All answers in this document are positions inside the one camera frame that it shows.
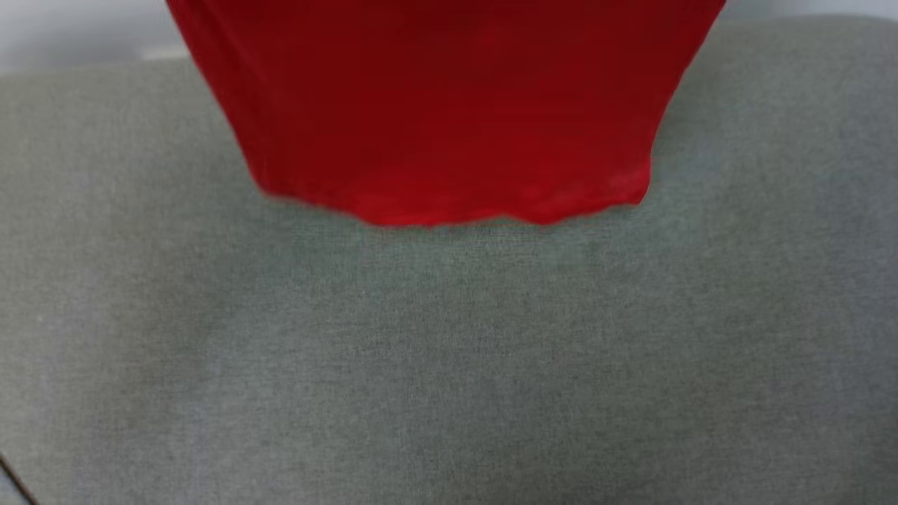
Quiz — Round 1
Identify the red and white jersey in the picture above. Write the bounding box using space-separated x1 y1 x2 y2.
165 0 728 229

